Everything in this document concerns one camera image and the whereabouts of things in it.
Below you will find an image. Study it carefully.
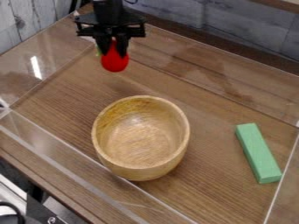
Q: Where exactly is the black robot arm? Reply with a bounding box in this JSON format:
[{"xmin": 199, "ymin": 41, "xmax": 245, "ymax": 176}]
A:
[{"xmin": 74, "ymin": 0, "xmax": 146, "ymax": 58}]

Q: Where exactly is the green rectangular block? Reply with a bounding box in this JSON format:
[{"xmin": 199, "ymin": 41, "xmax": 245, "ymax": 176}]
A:
[{"xmin": 235, "ymin": 123, "xmax": 283, "ymax": 184}]

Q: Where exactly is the clear acrylic tray enclosure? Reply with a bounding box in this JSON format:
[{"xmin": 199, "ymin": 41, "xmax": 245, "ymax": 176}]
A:
[{"xmin": 0, "ymin": 18, "xmax": 299, "ymax": 224}]

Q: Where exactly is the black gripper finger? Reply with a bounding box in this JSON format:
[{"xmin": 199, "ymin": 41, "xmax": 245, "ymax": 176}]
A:
[
  {"xmin": 95, "ymin": 34, "xmax": 112, "ymax": 55},
  {"xmin": 116, "ymin": 33, "xmax": 130, "ymax": 58}
]

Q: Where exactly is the red plush strawberry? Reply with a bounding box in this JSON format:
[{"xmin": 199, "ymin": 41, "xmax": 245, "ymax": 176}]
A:
[{"xmin": 98, "ymin": 40, "xmax": 130, "ymax": 73}]

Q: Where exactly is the black stand lower left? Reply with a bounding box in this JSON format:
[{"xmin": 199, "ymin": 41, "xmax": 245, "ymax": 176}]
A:
[{"xmin": 0, "ymin": 158, "xmax": 79, "ymax": 224}]

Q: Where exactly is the wooden bowl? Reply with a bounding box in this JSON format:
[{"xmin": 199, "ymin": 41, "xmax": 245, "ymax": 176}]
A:
[{"xmin": 91, "ymin": 95, "xmax": 191, "ymax": 181}]

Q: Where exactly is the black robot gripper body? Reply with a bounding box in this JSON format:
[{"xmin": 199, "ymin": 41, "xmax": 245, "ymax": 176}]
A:
[{"xmin": 74, "ymin": 10, "xmax": 146, "ymax": 38}]

